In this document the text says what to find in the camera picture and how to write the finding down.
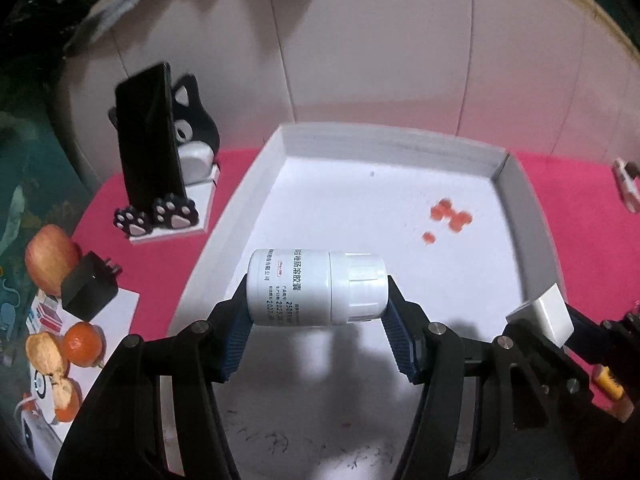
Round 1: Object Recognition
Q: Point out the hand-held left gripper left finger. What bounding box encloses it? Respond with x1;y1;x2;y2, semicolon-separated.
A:
52;274;251;480

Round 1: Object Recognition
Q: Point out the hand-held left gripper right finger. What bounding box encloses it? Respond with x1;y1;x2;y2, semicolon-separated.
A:
382;274;566;480

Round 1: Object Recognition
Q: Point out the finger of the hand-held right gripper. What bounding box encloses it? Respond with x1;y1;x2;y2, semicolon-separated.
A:
565;302;640;366
502;322;596;406

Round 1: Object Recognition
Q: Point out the yellow lighter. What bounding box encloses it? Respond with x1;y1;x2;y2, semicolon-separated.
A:
592;365;632;422

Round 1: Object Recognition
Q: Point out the white charger plug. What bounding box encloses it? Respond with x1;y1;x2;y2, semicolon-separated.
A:
506;283;575;348

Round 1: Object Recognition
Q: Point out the white pill bottle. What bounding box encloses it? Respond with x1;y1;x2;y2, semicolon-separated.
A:
246;248;388;327

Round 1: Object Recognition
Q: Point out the white cardboard tray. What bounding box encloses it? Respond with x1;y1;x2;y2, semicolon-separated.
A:
166;122;571;480

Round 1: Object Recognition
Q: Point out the white paper sheet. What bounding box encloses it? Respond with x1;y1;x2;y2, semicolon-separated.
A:
30;287;141;461

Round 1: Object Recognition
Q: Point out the red tablecloth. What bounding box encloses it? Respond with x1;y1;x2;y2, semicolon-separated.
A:
70;147;640;480

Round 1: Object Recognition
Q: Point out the whole tangerine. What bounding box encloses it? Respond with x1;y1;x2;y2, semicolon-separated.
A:
64;321;105;367

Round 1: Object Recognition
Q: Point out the black charger adapter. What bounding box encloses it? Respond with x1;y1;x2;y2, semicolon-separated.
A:
61;251;123;321

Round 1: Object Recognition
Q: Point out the white power strip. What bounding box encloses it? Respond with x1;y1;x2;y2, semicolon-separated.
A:
612;157;640;213

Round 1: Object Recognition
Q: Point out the red apple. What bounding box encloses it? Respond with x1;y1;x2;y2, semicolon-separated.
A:
25;224;81;297

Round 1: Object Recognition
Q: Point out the black smartphone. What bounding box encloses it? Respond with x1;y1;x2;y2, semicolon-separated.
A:
115;62;188;208

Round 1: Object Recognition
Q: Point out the black cat phone stand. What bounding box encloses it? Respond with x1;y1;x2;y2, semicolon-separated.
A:
107;74;221;246

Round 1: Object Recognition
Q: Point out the teal printed cloth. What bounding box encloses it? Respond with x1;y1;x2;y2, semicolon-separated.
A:
0;110;96;361

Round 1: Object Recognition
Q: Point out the bamboo rail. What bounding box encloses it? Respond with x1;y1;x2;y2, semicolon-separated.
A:
90;0;640;68

